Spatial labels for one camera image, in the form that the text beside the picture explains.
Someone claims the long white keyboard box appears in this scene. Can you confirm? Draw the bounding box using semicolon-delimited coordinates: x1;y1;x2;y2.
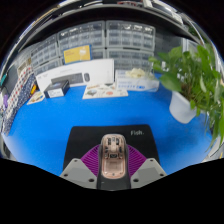
34;58;115;93

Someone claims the green plant in white pot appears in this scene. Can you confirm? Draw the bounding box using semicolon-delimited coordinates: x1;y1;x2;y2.
148;43;224;154

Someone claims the black mouse pad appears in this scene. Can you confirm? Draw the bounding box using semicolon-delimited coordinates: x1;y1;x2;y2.
62;124;160;191

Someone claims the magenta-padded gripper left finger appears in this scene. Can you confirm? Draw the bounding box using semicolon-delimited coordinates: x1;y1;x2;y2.
59;143;103;190

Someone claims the red blue checkered cloth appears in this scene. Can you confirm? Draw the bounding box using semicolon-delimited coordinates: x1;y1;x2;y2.
4;64;34;124

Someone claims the white and blue tissue box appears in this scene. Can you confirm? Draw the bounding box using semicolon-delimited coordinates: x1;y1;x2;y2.
114;67;161;93

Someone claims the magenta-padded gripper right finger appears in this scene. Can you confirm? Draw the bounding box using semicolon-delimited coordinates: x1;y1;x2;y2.
124;143;168;190

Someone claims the transparent pink computer mouse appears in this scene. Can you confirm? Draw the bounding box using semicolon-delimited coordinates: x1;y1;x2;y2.
99;133;128;179

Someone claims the yellow flat box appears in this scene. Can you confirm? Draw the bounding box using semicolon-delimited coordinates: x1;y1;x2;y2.
62;44;92;65

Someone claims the small black box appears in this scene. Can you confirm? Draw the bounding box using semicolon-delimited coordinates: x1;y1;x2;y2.
43;79;71;99

